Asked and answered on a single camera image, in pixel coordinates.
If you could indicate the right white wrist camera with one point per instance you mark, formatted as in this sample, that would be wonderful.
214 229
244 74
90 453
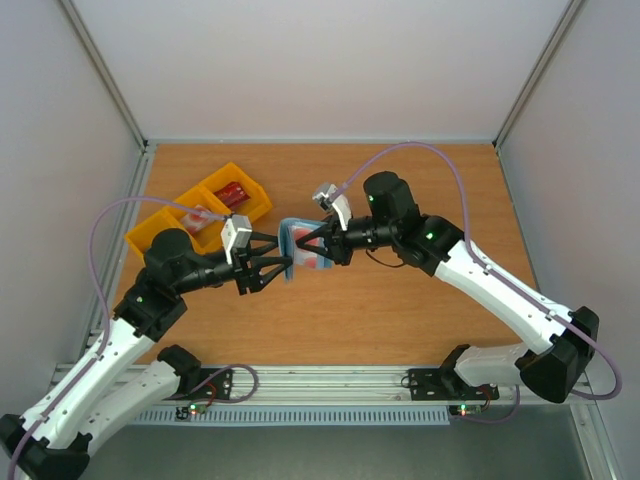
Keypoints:
328 197

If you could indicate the yellow bin far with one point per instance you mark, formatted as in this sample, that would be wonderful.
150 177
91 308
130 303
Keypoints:
257 207

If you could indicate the teal card holder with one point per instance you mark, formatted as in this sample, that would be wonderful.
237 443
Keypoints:
290 230

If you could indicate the yellow bin middle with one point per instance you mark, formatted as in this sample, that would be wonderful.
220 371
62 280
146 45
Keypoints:
204 231

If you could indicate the grey slotted cable duct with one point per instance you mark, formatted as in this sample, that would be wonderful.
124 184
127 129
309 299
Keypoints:
305 416

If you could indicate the aluminium front rail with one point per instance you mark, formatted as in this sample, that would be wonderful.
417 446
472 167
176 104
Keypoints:
323 385

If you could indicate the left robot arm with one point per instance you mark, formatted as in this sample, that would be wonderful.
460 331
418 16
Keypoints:
56 438

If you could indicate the red card stack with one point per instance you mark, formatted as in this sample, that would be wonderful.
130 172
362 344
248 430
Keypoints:
232 195

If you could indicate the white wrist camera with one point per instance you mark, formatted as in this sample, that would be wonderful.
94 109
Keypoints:
328 197
236 233

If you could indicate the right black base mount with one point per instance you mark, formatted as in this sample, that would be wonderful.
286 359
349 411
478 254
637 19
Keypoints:
431 384

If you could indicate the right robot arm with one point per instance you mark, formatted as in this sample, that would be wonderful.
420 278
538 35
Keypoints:
556 343

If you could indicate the yellow bin near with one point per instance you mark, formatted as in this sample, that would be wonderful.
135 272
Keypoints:
140 238

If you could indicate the yellow bin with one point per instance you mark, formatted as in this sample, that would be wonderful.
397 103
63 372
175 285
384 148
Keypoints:
140 238
204 231
257 207

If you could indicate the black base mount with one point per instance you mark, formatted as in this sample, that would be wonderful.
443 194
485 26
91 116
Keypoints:
431 384
205 383

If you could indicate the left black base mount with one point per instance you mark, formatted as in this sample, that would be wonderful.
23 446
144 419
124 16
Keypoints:
205 383

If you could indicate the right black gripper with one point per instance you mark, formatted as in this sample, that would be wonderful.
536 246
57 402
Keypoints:
338 243

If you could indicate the left small circuit board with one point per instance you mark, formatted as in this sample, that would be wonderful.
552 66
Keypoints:
191 411

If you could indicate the small circuit board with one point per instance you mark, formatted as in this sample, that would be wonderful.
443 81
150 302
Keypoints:
466 410
191 411

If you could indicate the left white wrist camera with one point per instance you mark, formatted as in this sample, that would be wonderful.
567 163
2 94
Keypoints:
236 233

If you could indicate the white red-dot card stack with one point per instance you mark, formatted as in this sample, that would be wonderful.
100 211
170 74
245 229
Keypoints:
194 223

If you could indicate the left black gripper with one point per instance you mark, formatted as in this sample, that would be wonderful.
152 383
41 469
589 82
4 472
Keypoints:
251 275

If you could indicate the right small circuit board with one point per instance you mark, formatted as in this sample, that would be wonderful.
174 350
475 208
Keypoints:
466 410

